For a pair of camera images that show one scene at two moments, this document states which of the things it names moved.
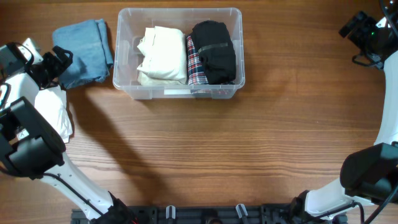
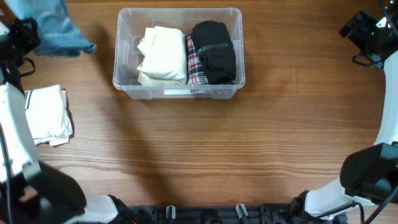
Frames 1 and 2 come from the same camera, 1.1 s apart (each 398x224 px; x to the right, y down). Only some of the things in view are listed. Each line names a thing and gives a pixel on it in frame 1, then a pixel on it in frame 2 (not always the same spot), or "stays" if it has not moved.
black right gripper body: x=365 y=33 stays
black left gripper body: x=51 y=66 to x=18 y=43
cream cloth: x=165 y=59 stays
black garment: x=216 y=50 stays
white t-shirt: x=52 y=103 stays
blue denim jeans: x=90 y=44 to x=58 y=34
